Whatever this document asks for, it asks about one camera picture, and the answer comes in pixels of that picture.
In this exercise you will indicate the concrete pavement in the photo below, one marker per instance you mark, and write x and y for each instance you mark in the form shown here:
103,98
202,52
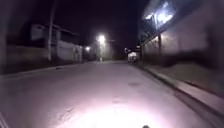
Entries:
193,75

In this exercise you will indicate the grey asphalt road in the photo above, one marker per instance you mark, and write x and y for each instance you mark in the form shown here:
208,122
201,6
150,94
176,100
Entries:
100,90

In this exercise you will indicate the pale boundary wall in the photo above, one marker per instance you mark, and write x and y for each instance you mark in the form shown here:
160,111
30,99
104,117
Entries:
26,55

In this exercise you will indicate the large pale building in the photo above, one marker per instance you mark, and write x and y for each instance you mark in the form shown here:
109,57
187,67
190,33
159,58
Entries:
186,36

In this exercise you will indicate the bright street lamp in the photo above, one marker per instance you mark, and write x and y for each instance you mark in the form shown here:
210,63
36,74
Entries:
101,39

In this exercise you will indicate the tall utility pole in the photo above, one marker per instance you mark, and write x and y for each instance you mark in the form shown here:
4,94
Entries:
50,33

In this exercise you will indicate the two-storey building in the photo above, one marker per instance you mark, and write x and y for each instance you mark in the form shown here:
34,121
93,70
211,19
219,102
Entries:
40,33

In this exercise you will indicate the pale concrete kerb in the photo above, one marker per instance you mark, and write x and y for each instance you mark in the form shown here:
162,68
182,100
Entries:
200,96

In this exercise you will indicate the robot's own part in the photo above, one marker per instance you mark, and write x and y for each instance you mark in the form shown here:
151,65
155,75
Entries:
146,126

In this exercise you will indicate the low kerb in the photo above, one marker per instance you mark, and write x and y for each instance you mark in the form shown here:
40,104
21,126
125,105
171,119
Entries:
33,71

